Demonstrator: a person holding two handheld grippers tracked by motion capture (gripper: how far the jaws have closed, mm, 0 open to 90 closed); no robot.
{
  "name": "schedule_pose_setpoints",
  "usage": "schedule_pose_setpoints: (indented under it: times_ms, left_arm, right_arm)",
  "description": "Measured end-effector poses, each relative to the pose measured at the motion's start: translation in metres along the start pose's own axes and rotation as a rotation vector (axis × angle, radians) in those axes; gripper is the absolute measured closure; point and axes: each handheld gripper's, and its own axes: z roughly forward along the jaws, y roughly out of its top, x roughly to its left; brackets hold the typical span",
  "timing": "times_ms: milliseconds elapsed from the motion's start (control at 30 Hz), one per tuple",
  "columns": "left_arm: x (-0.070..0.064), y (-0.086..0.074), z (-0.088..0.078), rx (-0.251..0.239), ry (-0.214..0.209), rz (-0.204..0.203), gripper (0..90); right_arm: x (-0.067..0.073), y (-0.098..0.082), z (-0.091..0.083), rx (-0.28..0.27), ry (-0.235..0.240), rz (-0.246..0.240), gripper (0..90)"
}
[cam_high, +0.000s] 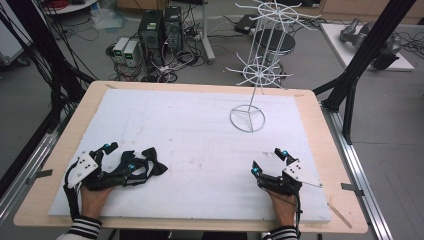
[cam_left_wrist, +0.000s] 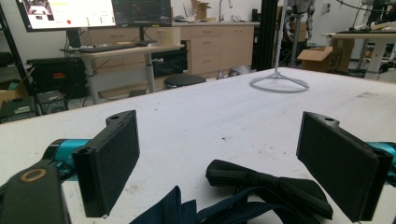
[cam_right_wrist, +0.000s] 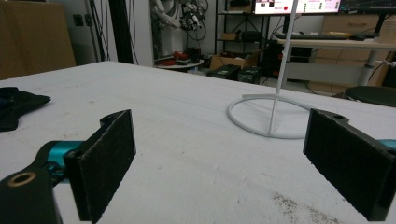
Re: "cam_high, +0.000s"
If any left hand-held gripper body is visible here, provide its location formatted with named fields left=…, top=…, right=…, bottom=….
left=67, top=150, right=128, bottom=192

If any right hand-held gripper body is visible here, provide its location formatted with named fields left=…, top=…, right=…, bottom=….
left=256, top=159, right=324, bottom=197

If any black bow tie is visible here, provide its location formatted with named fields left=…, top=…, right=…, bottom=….
left=111, top=146, right=169, bottom=188

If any person's right hand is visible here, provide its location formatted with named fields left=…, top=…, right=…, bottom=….
left=265, top=190, right=298, bottom=228

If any person's left hand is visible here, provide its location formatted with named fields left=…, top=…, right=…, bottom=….
left=79, top=185, right=115, bottom=221

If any white foam board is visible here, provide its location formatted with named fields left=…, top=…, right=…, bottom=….
left=48, top=87, right=333, bottom=223

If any thin wooden stick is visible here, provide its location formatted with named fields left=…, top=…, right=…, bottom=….
left=327, top=202, right=354, bottom=230

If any white power supply unit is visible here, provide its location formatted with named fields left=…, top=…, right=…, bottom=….
left=112, top=36, right=130, bottom=65
left=122, top=39, right=142, bottom=68

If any black round stool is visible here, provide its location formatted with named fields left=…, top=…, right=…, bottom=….
left=253, top=28, right=297, bottom=69

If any black computer tower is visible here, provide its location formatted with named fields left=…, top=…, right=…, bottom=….
left=137, top=9, right=165, bottom=65
left=163, top=5, right=184, bottom=53

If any white floor board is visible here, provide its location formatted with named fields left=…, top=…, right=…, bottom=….
left=319, top=22, right=416, bottom=73

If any black box on floor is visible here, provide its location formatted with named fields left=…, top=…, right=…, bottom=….
left=233, top=14, right=258, bottom=35

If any grey desk leg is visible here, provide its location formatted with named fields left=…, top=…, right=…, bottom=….
left=199, top=0, right=217, bottom=65

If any grey robot part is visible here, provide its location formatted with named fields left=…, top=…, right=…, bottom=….
left=339, top=17, right=404, bottom=71

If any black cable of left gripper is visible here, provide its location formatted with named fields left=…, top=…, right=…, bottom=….
left=62, top=162, right=83, bottom=222

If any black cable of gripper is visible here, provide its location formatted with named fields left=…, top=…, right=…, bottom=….
left=62, top=162, right=83, bottom=222
left=291, top=191, right=304, bottom=238

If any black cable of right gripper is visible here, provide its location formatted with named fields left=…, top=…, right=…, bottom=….
left=291, top=191, right=304, bottom=238

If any aluminium rail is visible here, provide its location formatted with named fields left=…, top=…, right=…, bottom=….
left=0, top=111, right=73, bottom=228
left=320, top=103, right=395, bottom=240

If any white wire rack stand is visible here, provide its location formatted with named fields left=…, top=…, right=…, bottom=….
left=225, top=0, right=322, bottom=134

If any black frame post with cables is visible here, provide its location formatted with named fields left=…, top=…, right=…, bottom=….
left=0, top=0, right=98, bottom=198

